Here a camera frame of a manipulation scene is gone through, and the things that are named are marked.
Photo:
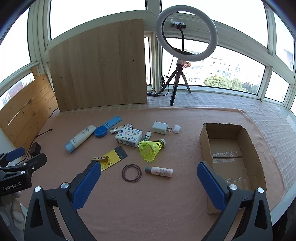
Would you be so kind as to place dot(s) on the patterned lighter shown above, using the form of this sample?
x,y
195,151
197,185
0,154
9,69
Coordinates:
x,y
121,128

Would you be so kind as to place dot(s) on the green lip balm stick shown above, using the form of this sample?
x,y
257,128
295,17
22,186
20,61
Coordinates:
x,y
146,136

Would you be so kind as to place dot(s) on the wooden clothespin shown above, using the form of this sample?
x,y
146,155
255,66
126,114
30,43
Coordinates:
x,y
99,158

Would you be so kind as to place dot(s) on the person's left hand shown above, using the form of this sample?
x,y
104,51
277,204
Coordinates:
x,y
12,213

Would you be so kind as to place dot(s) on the black tripod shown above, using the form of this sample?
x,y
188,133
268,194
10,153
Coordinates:
x,y
174,92

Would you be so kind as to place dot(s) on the black power strip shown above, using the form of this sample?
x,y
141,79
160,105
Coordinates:
x,y
152,94

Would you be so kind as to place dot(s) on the blue phone stand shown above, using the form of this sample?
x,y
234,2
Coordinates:
x,y
113,121

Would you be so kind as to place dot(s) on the pine plank panel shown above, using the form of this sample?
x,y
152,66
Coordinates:
x,y
25,111

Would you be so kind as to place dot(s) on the white plastic cap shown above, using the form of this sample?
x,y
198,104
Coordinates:
x,y
177,129

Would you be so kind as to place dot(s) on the black phone holder clamp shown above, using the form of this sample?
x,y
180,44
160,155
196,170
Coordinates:
x,y
178,25

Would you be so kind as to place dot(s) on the light wooden board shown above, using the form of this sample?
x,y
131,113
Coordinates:
x,y
97,67

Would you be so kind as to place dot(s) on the black power adapter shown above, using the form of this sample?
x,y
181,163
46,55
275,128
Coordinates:
x,y
35,148

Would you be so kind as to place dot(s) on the yellow black sponge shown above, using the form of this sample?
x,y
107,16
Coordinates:
x,y
114,156

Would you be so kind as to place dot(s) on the white charger plug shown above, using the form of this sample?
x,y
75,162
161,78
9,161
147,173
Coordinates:
x,y
159,128

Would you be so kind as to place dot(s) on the patterned tissue pack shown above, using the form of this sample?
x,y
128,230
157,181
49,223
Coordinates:
x,y
128,136

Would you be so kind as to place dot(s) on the cardboard box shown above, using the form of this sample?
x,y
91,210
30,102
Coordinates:
x,y
231,148

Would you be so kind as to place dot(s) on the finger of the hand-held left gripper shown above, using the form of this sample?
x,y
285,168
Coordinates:
x,y
15,153
34,162

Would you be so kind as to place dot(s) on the yellow shuttlecock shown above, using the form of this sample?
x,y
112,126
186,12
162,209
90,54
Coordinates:
x,y
149,149

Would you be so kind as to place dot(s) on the crumpled patterned wrapper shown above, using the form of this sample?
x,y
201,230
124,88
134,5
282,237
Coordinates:
x,y
183,63

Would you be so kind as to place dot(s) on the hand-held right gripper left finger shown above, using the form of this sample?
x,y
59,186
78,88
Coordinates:
x,y
86,185

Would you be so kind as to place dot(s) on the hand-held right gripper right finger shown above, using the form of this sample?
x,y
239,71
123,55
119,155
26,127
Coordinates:
x,y
211,187

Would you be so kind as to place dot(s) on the white sunscreen tube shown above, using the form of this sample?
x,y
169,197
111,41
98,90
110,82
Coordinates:
x,y
81,138

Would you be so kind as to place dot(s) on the small white bottle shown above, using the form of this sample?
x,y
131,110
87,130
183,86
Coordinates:
x,y
160,172

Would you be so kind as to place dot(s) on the pink blanket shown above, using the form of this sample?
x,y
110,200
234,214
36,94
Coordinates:
x,y
161,208

